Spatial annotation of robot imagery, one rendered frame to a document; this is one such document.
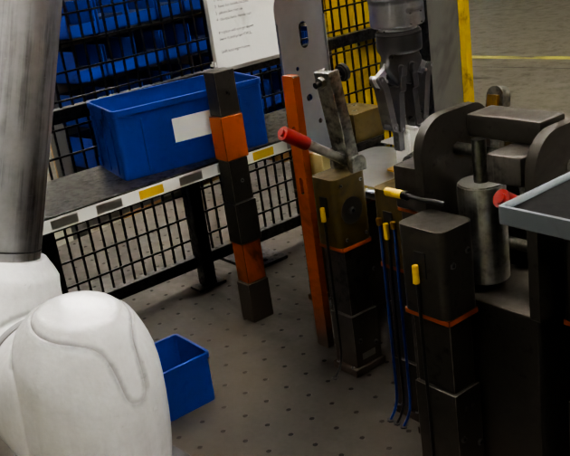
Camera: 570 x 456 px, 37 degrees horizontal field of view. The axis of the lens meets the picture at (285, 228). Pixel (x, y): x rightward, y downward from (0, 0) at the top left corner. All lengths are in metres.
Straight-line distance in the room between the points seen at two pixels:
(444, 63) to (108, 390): 4.12
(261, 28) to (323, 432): 0.95
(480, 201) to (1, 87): 0.58
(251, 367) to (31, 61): 0.74
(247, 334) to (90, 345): 0.79
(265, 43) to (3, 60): 0.99
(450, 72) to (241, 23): 3.12
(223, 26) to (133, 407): 1.11
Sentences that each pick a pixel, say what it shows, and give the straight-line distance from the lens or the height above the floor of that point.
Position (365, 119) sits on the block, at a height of 1.04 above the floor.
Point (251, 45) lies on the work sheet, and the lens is 1.92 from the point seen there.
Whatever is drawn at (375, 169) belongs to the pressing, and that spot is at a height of 1.00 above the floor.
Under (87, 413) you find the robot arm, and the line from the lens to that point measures 0.92.
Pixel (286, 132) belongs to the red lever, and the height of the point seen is 1.14.
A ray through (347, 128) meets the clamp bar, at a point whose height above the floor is 1.12.
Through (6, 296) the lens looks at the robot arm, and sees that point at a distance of 1.05.
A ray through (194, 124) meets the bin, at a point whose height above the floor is 1.10.
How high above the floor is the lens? 1.45
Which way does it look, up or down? 20 degrees down
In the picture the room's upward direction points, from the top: 8 degrees counter-clockwise
